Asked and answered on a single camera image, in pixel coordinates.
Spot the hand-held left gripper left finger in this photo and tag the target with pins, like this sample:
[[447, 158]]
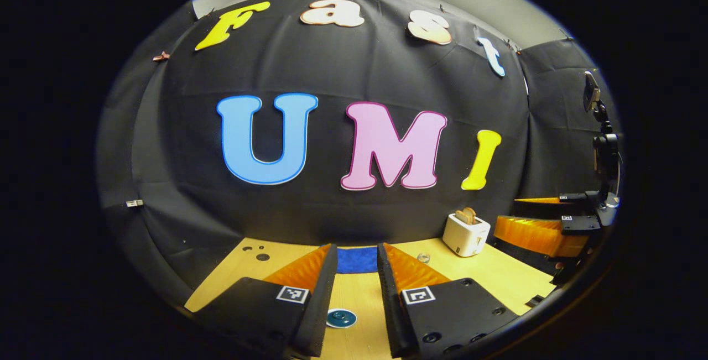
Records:
[[323, 299]]

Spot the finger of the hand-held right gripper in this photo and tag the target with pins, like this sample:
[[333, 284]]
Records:
[[575, 199], [581, 224]]

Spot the blue cloth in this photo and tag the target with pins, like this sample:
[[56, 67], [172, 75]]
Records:
[[357, 260]]

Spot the mounted smartphone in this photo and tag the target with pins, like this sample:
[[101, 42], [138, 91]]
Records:
[[591, 92]]

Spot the clear plastic water bottle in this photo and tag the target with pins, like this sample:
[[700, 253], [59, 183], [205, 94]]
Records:
[[423, 258]]

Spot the toy bread slice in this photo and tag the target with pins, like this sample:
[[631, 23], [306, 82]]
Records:
[[467, 216]]

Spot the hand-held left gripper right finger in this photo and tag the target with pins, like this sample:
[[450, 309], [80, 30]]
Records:
[[390, 304]]

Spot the blue teacup lid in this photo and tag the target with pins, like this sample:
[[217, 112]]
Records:
[[341, 316]]

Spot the silver cloth clip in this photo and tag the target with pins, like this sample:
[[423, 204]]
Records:
[[134, 203]]

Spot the black backdrop cloth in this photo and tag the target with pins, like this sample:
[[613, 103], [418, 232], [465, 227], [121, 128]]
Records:
[[332, 72]]

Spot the white toy toaster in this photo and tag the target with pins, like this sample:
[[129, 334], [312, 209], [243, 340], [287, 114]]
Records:
[[464, 238]]

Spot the copper cloth clip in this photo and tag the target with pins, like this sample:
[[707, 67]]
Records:
[[161, 56]]

